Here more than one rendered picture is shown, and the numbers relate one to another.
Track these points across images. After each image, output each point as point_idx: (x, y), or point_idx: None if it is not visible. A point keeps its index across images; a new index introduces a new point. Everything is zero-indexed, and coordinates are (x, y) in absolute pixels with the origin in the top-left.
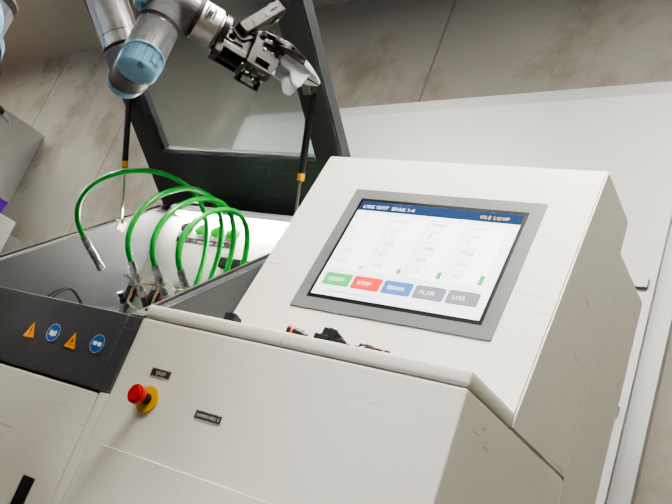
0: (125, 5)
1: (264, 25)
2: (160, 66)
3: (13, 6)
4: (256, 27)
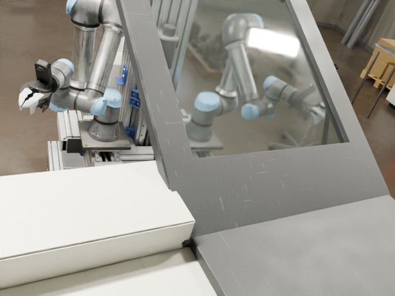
0: (90, 72)
1: (40, 75)
2: (50, 104)
3: (70, 86)
4: (36, 78)
